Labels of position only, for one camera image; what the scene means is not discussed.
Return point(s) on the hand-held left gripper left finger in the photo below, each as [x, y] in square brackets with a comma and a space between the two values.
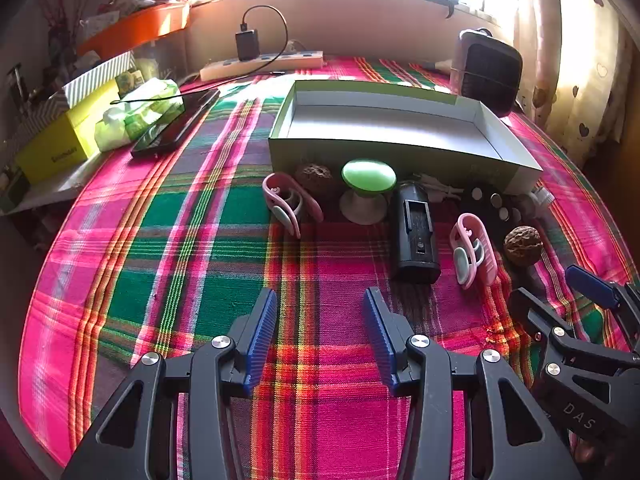
[262, 330]

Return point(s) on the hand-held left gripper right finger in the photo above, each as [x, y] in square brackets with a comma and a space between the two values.
[380, 340]

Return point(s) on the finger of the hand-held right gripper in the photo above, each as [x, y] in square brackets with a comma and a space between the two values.
[537, 312]
[592, 285]

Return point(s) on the brown walnut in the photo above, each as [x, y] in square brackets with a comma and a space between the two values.
[312, 175]
[522, 245]

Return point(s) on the pink and green clip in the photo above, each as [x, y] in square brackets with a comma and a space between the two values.
[470, 250]
[285, 200]

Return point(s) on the black cylindrical device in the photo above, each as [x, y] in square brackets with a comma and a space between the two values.
[414, 230]

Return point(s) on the green-topped white stand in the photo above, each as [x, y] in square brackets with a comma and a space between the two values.
[368, 175]

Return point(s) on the green cardboard box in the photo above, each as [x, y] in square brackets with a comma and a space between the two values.
[380, 125]

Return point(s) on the pink green plaid tablecloth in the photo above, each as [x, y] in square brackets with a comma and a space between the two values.
[150, 240]

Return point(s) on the heart print curtain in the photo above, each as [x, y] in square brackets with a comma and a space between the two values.
[575, 60]

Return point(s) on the black smartphone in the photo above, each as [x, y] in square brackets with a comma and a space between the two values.
[175, 120]

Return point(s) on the grey and black heater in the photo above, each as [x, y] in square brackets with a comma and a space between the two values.
[487, 75]

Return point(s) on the white flat box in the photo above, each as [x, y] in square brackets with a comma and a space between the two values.
[60, 180]

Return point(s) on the green tissue pack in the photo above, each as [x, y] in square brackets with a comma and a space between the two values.
[135, 110]

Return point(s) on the white power strip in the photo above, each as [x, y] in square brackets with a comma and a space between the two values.
[260, 65]

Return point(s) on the yellow box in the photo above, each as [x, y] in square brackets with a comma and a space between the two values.
[60, 135]

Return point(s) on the small green printed carton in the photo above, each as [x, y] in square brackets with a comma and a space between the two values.
[131, 80]

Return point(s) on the black charger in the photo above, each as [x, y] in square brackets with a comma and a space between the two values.
[247, 45]

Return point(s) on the green striped box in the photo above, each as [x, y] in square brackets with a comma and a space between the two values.
[95, 77]

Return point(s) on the black window hook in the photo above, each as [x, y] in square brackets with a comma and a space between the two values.
[450, 9]

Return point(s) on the grey zigzag patterned box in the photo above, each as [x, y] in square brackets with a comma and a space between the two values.
[35, 117]

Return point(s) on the orange tray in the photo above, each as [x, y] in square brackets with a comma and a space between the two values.
[140, 27]

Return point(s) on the dried red branches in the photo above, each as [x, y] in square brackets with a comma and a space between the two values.
[60, 10]

